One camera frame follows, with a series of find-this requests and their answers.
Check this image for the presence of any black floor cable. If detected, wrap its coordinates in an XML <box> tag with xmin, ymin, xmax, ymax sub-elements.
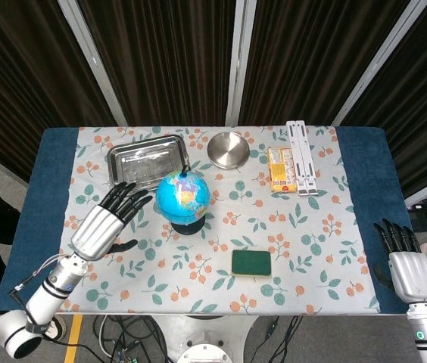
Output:
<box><xmin>261</xmin><ymin>316</ymin><xmax>279</xmax><ymax>361</ymax></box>
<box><xmin>273</xmin><ymin>315</ymin><xmax>304</xmax><ymax>363</ymax></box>
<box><xmin>111</xmin><ymin>315</ymin><xmax>161</xmax><ymax>363</ymax></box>

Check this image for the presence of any floral leaf fruit tablecloth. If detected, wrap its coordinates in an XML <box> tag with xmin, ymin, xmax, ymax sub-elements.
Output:
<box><xmin>56</xmin><ymin>126</ymin><xmax>383</xmax><ymax>315</ymax></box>

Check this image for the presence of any rectangular stainless steel tray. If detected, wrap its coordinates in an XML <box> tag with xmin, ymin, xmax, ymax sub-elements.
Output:
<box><xmin>106</xmin><ymin>135</ymin><xmax>190</xmax><ymax>190</ymax></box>

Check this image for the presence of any green and yellow sponge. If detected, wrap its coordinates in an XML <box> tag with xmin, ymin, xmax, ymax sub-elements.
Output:
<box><xmin>230</xmin><ymin>248</ymin><xmax>273</xmax><ymax>280</ymax></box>

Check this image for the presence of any white folding laptop stand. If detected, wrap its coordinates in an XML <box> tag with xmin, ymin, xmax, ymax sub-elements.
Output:
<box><xmin>285</xmin><ymin>119</ymin><xmax>319</xmax><ymax>197</ymax></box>

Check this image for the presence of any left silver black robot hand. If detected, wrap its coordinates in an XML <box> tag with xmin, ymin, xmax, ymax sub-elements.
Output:
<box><xmin>70</xmin><ymin>181</ymin><xmax>154</xmax><ymax>262</ymax></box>

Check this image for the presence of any round stainless steel plate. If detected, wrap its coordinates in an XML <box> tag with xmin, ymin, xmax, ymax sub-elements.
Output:
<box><xmin>207</xmin><ymin>131</ymin><xmax>251</xmax><ymax>170</ymax></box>

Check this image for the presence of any white partition post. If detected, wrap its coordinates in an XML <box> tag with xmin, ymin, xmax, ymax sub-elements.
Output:
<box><xmin>224</xmin><ymin>0</ymin><xmax>257</xmax><ymax>128</ymax></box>
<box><xmin>332</xmin><ymin>0</ymin><xmax>422</xmax><ymax>126</ymax></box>
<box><xmin>57</xmin><ymin>0</ymin><xmax>129</xmax><ymax>128</ymax></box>

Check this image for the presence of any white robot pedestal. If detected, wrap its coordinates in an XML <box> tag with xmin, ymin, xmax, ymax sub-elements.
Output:
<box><xmin>152</xmin><ymin>315</ymin><xmax>260</xmax><ymax>363</ymax></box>

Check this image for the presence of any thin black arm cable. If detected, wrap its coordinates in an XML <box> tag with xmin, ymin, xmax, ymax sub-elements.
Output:
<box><xmin>8</xmin><ymin>253</ymin><xmax>71</xmax><ymax>334</ymax></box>

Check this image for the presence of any blue world globe black stand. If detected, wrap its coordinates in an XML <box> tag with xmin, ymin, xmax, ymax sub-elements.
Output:
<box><xmin>155</xmin><ymin>165</ymin><xmax>211</xmax><ymax>235</ymax></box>

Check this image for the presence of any black and white sneaker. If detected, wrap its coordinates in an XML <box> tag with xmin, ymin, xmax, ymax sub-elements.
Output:
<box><xmin>42</xmin><ymin>315</ymin><xmax>67</xmax><ymax>341</ymax></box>

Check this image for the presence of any yellow snack package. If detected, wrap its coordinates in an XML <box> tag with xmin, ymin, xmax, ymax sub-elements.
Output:
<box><xmin>266</xmin><ymin>146</ymin><xmax>298</xmax><ymax>194</ymax></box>

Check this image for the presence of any white floor cable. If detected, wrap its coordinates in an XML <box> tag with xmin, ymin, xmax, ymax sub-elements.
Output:
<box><xmin>98</xmin><ymin>315</ymin><xmax>123</xmax><ymax>359</ymax></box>

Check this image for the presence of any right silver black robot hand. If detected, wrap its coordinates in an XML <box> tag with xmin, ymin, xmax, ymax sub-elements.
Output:
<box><xmin>372</xmin><ymin>218</ymin><xmax>427</xmax><ymax>303</ymax></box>

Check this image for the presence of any small circuit board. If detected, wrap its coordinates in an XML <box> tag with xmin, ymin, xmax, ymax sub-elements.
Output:
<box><xmin>116</xmin><ymin>348</ymin><xmax>139</xmax><ymax>363</ymax></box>

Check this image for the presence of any dark pleated curtain panel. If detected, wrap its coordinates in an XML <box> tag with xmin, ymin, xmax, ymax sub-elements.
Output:
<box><xmin>79</xmin><ymin>0</ymin><xmax>237</xmax><ymax>128</ymax></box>
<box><xmin>340</xmin><ymin>0</ymin><xmax>427</xmax><ymax>198</ymax></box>
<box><xmin>0</xmin><ymin>0</ymin><xmax>118</xmax><ymax>183</ymax></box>
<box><xmin>238</xmin><ymin>0</ymin><xmax>412</xmax><ymax>126</ymax></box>

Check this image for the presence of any blue table cover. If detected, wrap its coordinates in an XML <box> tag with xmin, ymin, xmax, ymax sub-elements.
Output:
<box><xmin>0</xmin><ymin>126</ymin><xmax>413</xmax><ymax>315</ymax></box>

